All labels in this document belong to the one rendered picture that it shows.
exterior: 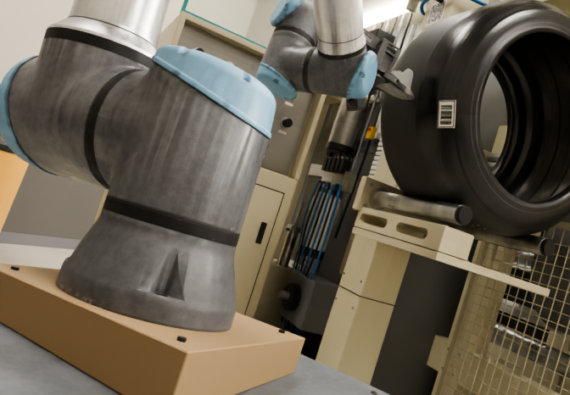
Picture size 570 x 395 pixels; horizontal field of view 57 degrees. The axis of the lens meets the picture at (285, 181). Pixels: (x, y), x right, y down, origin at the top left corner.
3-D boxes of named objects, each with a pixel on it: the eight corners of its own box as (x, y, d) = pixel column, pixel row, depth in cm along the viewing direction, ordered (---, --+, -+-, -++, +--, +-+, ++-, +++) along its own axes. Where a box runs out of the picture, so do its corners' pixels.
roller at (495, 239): (447, 235, 159) (444, 221, 158) (459, 229, 161) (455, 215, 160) (544, 259, 127) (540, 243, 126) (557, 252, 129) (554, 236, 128)
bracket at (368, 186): (351, 208, 148) (361, 175, 149) (455, 244, 164) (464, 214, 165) (357, 209, 145) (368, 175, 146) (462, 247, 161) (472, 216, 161)
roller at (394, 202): (373, 209, 148) (369, 194, 147) (386, 203, 150) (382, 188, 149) (461, 229, 116) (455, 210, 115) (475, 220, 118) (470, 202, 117)
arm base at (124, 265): (156, 334, 44) (192, 220, 45) (15, 271, 53) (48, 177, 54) (260, 331, 61) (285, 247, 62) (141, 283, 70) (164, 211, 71)
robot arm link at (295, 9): (261, 31, 111) (277, -7, 113) (309, 62, 116) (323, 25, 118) (282, 16, 103) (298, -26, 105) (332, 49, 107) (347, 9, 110)
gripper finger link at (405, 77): (429, 79, 121) (399, 58, 117) (419, 102, 120) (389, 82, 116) (421, 80, 123) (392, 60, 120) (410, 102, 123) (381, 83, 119)
